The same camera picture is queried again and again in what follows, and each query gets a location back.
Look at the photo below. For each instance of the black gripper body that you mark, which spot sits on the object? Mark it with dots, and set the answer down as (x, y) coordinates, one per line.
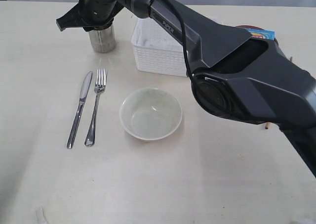
(90, 15)

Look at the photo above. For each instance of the silver fork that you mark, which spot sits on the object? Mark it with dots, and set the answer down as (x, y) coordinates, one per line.
(99, 88)

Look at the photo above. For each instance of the silver table knife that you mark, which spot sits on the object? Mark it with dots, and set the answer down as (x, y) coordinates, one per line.
(82, 98)

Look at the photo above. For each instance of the white speckled ceramic bowl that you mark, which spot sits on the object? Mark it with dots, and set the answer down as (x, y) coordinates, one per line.
(150, 114)

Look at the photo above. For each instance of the brown round plate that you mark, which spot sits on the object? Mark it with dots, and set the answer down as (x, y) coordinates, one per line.
(255, 27)

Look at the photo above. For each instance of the blue chips bag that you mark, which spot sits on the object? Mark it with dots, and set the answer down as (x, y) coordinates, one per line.
(262, 34)

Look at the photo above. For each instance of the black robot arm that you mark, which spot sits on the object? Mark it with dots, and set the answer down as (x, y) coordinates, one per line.
(233, 75)

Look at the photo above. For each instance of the white perforated plastic basket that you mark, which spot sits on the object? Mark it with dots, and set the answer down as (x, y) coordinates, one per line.
(156, 51)

